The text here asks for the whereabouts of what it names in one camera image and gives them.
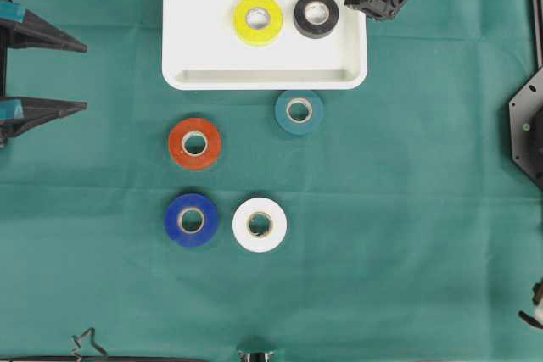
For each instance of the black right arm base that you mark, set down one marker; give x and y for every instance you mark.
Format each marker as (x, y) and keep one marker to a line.
(525, 118)

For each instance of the metal clamp bottom centre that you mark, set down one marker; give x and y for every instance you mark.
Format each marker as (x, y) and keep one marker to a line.
(246, 355)

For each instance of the yellow tape roll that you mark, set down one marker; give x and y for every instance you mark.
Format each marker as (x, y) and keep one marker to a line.
(258, 22)

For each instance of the white plastic tray case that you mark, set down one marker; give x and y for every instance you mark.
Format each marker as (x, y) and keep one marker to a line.
(201, 51)

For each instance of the blue tape roll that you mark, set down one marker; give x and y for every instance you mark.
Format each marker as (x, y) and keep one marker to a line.
(191, 220)

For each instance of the black tape roll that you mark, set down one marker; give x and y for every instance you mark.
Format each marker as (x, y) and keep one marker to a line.
(316, 19)

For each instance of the white black object right edge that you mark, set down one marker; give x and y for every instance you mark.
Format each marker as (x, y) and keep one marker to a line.
(534, 320)

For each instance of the white tape roll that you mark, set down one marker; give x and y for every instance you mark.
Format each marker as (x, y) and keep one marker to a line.
(259, 225)

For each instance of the green table cloth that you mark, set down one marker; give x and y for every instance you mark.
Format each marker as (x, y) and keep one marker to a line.
(411, 233)

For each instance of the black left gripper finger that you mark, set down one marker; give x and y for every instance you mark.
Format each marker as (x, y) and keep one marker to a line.
(20, 114)
(21, 28)

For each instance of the red tape roll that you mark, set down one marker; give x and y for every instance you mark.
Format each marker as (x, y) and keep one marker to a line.
(194, 144)

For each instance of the green tape roll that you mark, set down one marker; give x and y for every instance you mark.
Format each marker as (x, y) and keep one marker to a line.
(299, 113)

